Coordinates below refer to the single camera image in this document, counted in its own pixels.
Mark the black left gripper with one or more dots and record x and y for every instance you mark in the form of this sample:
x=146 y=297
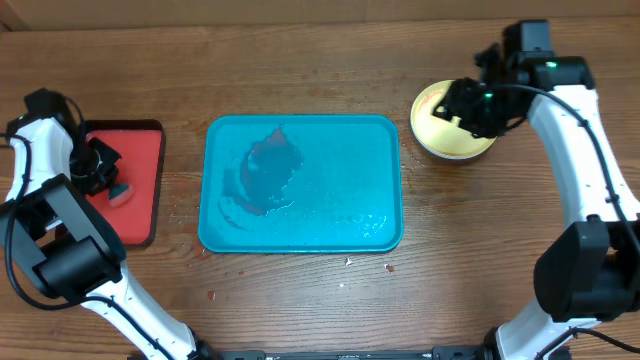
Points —
x=108 y=166

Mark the green and pink sponge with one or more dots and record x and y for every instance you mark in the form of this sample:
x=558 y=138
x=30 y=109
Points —
x=119 y=194

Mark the dark tray with red liquid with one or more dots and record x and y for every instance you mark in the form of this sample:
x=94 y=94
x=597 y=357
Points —
x=141 y=144

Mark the teal plastic tray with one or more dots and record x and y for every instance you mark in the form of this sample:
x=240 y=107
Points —
x=281 y=184

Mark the yellow round plate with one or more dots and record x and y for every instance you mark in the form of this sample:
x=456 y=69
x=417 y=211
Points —
x=442 y=135

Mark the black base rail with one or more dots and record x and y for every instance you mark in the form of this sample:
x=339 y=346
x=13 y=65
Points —
x=437 y=353

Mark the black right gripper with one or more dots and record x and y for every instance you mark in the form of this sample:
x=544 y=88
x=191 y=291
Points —
x=454 y=107

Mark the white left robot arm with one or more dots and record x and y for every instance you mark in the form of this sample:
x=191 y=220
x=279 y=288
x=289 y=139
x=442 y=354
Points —
x=61 y=253

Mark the white round plate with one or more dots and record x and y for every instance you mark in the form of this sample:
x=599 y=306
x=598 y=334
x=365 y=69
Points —
x=467 y=156

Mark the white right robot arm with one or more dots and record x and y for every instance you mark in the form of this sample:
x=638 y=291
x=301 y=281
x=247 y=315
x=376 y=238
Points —
x=590 y=274

